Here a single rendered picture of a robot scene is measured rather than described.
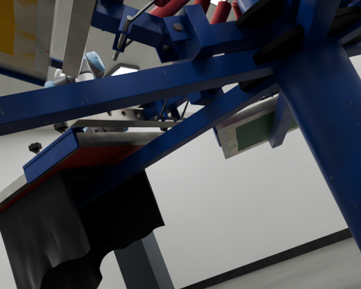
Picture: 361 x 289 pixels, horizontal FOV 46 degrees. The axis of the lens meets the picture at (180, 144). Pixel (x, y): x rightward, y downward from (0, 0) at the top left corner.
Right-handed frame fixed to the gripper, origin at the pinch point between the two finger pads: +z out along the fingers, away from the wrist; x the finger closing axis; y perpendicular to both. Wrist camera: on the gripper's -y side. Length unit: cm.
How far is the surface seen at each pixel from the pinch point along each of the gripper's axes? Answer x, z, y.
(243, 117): -37, 13, 49
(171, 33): -68, 10, -37
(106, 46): 161, -191, 229
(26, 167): 10.6, 9.7, -30.2
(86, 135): -17.8, 11.3, -25.4
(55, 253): 20.7, 40.0, -21.7
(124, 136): -17.8, 12.2, -7.9
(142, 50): 154, -191, 285
